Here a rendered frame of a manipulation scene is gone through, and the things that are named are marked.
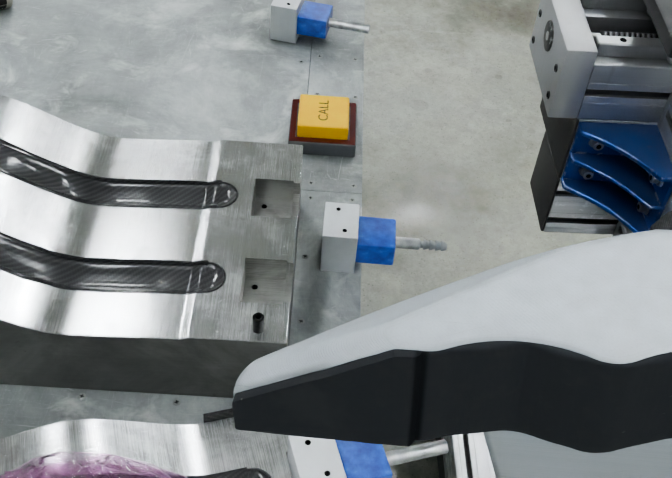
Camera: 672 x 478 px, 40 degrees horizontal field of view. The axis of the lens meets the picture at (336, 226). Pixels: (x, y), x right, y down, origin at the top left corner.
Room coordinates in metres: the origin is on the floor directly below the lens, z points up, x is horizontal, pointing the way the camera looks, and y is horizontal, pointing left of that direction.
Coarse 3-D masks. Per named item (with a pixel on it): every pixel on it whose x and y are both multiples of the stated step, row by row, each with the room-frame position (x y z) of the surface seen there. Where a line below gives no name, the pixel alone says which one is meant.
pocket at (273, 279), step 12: (252, 264) 0.57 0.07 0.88; (264, 264) 0.57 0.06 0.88; (276, 264) 0.57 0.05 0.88; (288, 264) 0.57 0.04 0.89; (252, 276) 0.57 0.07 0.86; (264, 276) 0.57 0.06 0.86; (276, 276) 0.57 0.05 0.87; (288, 276) 0.57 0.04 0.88; (252, 288) 0.56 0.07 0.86; (264, 288) 0.56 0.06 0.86; (276, 288) 0.56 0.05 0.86; (288, 288) 0.55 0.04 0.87; (240, 300) 0.53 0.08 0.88; (252, 300) 0.54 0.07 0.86; (264, 300) 0.54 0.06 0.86; (276, 300) 0.55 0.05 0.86; (288, 300) 0.54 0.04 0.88
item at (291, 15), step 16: (288, 0) 1.07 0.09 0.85; (304, 0) 1.09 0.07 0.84; (272, 16) 1.05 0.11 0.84; (288, 16) 1.05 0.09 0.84; (304, 16) 1.05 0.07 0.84; (320, 16) 1.05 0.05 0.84; (272, 32) 1.05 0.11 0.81; (288, 32) 1.05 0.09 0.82; (304, 32) 1.05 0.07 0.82; (320, 32) 1.04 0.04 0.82; (368, 32) 1.05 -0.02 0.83
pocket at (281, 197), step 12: (264, 180) 0.68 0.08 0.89; (276, 180) 0.68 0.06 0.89; (264, 192) 0.68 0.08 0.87; (276, 192) 0.68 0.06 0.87; (288, 192) 0.68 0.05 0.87; (252, 204) 0.65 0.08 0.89; (264, 204) 0.67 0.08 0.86; (276, 204) 0.67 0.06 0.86; (288, 204) 0.67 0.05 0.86; (264, 216) 0.65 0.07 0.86; (276, 216) 0.65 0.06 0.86; (288, 216) 0.66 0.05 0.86
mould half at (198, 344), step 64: (0, 128) 0.68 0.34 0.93; (64, 128) 0.72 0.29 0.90; (0, 192) 0.60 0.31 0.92; (128, 256) 0.56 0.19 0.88; (192, 256) 0.57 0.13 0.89; (256, 256) 0.57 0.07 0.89; (0, 320) 0.47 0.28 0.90; (64, 320) 0.49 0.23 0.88; (128, 320) 0.49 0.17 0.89; (192, 320) 0.49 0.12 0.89; (64, 384) 0.47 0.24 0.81; (128, 384) 0.47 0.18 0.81; (192, 384) 0.47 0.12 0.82
